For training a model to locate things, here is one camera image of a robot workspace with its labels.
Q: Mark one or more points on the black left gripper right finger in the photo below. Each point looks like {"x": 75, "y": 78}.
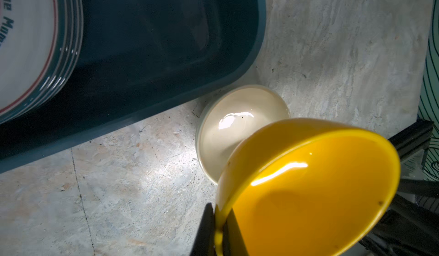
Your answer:
{"x": 233, "y": 243}

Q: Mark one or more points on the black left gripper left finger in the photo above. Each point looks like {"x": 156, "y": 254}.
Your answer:
{"x": 204, "y": 241}

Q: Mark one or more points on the yellow bowl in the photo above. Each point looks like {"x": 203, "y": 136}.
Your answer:
{"x": 306, "y": 187}

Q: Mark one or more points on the cream white bowl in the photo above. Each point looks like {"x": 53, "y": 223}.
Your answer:
{"x": 229, "y": 119}

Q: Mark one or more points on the dark teal plastic bin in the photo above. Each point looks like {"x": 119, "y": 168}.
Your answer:
{"x": 138, "y": 58}

